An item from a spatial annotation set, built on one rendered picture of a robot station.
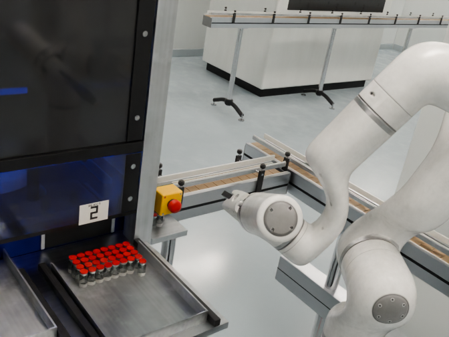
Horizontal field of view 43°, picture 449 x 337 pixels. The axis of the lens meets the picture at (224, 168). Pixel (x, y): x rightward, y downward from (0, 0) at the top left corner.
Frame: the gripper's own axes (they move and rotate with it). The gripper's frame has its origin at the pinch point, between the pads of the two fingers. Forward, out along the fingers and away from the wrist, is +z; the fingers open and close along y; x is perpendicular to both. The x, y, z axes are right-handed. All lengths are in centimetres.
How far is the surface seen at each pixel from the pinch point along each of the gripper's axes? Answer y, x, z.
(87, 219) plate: -24.2, -25.0, 30.9
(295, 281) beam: 57, 2, 94
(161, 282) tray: 1.5, -25.7, 27.2
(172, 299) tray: 5.3, -26.9, 21.1
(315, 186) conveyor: 33, 32, 74
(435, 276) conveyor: 69, 26, 34
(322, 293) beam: 64, 4, 82
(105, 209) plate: -22.2, -20.1, 32.3
